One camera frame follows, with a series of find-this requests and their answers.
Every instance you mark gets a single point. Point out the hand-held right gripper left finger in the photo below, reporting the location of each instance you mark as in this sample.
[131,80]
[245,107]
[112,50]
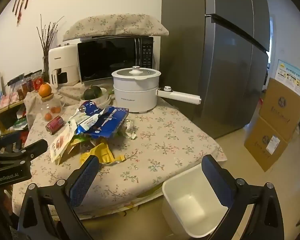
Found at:
[83,182]

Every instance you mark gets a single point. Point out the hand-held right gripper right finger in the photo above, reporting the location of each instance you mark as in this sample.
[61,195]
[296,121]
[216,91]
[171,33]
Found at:
[218,180]

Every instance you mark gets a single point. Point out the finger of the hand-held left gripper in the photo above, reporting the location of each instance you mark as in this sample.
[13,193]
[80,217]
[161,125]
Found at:
[5,140]
[36,148]

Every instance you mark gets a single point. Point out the white orange snack packet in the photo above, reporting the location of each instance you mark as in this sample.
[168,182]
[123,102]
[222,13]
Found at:
[61,145]

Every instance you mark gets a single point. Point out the red drink can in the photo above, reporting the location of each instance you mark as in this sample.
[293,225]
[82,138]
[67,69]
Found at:
[55,125]

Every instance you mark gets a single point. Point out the yellow plastic wrapper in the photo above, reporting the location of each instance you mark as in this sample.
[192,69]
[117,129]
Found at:
[105,155]

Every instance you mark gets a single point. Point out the white trash bin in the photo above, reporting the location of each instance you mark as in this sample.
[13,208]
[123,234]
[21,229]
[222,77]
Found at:
[190,205]

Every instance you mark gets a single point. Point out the green wrapper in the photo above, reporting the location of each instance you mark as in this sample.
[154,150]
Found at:
[81,139]

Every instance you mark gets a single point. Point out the torn printed cardboard box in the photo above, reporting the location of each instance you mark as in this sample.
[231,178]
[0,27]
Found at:
[88,123]

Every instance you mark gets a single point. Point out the white tissue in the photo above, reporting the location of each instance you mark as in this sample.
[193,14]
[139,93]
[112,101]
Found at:
[129,130]

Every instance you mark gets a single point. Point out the green white packet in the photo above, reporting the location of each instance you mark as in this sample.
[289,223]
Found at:
[21,124]

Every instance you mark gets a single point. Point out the wooden shelf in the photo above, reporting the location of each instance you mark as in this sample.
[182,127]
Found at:
[5,110]

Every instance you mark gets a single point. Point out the glass jar with wooden lid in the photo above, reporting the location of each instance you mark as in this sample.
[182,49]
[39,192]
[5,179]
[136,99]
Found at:
[53,103]

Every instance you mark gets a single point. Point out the brown cardboard box with label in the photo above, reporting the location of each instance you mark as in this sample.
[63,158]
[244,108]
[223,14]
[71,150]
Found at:
[262,147]

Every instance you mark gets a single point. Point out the large orange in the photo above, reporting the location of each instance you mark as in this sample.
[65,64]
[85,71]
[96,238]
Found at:
[45,90]

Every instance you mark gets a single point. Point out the metal spoon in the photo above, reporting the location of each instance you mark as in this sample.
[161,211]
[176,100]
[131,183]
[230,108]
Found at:
[82,109]

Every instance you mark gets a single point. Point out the black power strip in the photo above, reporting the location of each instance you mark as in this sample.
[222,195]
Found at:
[15,79]

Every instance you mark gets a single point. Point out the red label spice jar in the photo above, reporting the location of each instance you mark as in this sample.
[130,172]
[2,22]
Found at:
[38,83]

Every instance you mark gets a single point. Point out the floral tablecloth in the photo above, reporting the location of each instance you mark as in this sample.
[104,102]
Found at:
[165,142]

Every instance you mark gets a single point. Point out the dark green squash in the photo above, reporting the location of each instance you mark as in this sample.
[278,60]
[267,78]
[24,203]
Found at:
[92,92]

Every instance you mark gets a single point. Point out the white patterned bowl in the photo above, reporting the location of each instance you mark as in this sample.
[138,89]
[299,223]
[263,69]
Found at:
[103,97]

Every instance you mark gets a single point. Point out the white air fryer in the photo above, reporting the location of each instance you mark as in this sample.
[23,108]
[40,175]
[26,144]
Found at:
[62,62]

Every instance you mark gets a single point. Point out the green vegetable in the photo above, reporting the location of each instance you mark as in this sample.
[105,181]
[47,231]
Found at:
[110,91]

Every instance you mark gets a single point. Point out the grey refrigerator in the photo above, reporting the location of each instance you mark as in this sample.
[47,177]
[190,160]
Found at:
[227,80]

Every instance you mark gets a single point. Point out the white electric cooking pot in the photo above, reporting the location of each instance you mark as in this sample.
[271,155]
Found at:
[135,95]

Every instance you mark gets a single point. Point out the black microwave oven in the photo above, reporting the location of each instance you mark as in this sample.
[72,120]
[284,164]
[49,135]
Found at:
[110,60]

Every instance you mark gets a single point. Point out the blue white printed box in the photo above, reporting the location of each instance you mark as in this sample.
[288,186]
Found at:
[293,75]

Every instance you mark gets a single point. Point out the floral cloth cover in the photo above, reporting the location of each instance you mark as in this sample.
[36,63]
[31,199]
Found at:
[115,26]

